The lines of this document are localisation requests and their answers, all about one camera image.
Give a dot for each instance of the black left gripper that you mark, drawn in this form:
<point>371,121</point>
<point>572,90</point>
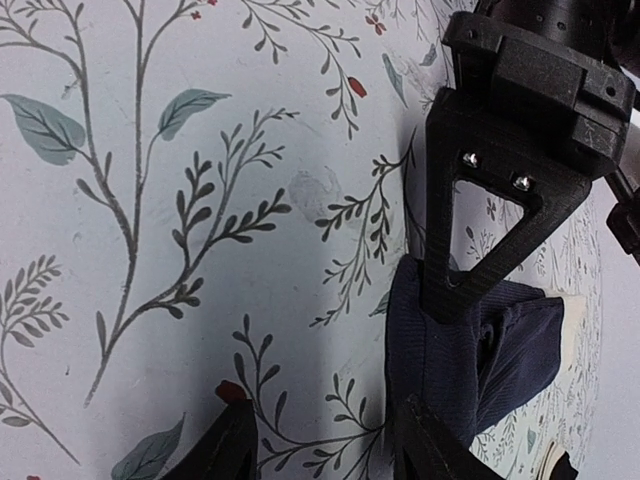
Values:
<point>560,69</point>

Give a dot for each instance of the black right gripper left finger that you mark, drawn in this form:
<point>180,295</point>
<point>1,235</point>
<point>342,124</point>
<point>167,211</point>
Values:
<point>227,451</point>

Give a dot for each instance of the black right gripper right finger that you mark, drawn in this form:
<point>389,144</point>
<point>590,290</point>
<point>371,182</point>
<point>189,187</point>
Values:
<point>438,446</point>

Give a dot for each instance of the navy blue underwear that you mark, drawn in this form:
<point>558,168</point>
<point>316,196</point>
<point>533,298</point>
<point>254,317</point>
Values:
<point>499,355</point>

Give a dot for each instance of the floral patterned table mat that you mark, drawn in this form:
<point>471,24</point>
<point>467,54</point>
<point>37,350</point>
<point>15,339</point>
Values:
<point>172,168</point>

